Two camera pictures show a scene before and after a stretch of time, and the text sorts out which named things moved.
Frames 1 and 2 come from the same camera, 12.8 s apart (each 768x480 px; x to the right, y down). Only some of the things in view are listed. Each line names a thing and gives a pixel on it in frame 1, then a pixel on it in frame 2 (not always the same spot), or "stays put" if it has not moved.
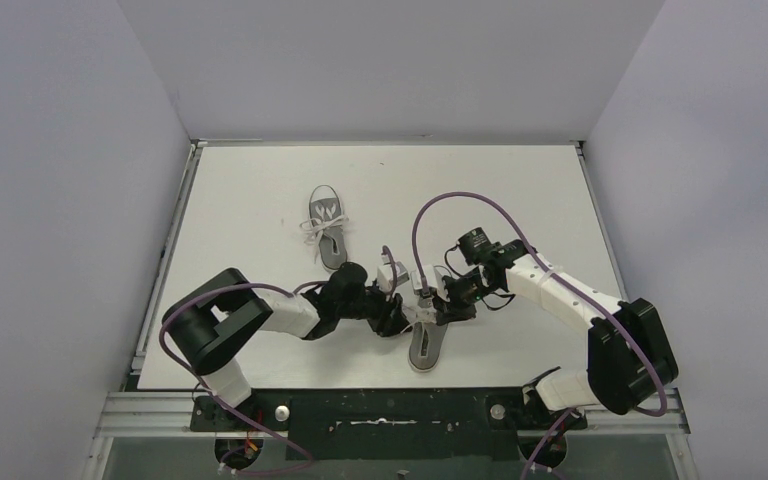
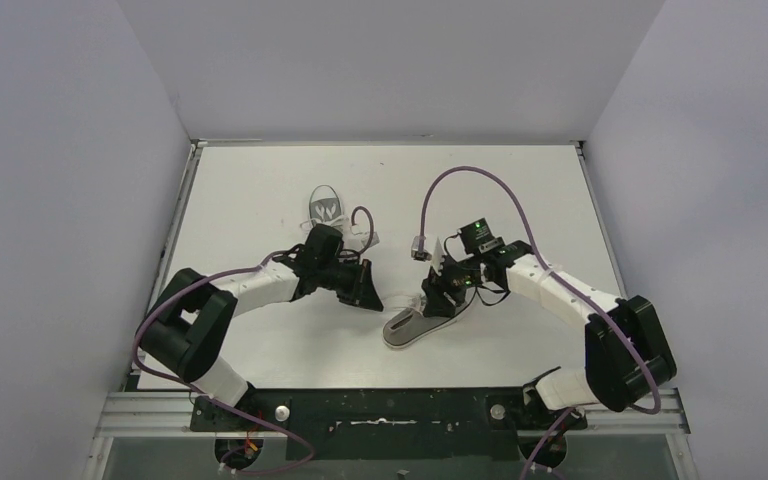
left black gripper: x=389 y=315 -> x=359 y=280
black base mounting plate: x=388 y=424 stays put
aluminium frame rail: x=656 y=415 stays put
